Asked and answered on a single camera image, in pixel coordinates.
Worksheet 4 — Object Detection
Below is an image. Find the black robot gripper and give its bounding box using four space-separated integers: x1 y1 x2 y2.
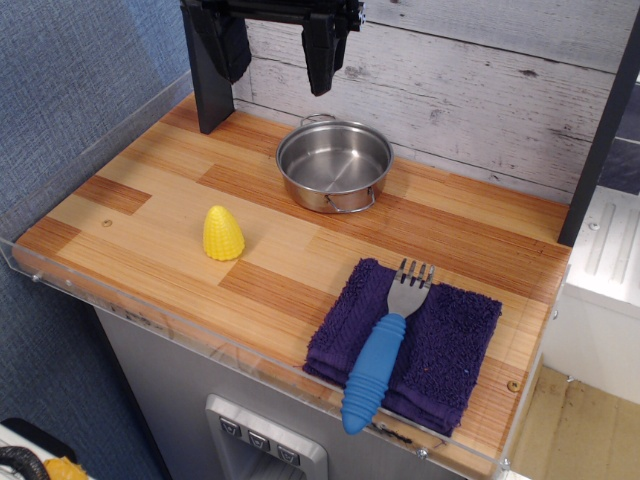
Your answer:
181 0 366 96

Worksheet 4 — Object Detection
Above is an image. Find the yellow corn-shaped shaker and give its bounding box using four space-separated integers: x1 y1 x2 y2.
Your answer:
203 205 245 261

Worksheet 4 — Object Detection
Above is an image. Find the stainless steel pot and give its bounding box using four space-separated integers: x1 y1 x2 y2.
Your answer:
276 113 394 214

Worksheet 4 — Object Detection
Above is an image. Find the clear acrylic edge guard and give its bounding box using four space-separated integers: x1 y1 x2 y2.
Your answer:
1 97 569 479

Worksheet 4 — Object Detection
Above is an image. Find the purple folded towel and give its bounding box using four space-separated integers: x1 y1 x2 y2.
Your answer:
303 258 502 436

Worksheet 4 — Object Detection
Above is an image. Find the grey toy fridge cabinet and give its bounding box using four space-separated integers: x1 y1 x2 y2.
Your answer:
98 309 459 479

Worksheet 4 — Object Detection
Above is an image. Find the silver dispenser button panel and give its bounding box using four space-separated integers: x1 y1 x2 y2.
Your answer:
205 394 329 479

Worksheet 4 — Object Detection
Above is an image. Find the white ridged appliance right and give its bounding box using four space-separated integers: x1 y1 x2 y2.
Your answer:
541 186 639 403

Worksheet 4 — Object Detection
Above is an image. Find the yellow object bottom left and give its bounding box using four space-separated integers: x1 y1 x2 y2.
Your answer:
44 457 89 480

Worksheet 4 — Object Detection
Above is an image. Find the dark left upright post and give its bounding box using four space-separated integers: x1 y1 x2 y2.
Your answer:
180 4 235 135

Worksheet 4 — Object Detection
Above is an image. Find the dark upright post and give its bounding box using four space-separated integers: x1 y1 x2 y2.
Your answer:
180 4 235 135
557 13 639 247

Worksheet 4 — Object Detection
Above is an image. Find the dark right upright post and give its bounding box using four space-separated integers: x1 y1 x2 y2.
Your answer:
557 13 639 247

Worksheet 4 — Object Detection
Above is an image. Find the blue-handled metal fork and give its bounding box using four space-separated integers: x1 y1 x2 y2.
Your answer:
341 260 436 435

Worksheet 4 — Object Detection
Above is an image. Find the black corrugated hose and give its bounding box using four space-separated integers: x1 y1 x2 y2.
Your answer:
0 446 45 480

